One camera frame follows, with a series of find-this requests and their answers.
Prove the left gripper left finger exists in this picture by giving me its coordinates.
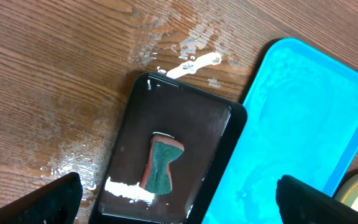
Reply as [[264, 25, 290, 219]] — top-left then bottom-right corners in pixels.
[[0, 172, 83, 223]]

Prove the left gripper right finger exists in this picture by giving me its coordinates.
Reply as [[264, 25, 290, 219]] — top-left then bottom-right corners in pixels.
[[276, 175, 358, 224]]

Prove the teal and orange sponge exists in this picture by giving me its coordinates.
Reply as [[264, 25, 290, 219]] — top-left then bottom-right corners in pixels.
[[140, 132, 185, 195]]

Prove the teal plastic tray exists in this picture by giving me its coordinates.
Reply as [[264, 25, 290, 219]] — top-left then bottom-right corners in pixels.
[[203, 38, 358, 223]]

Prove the black plastic tray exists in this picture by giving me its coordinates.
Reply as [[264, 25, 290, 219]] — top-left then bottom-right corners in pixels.
[[89, 72, 247, 223]]

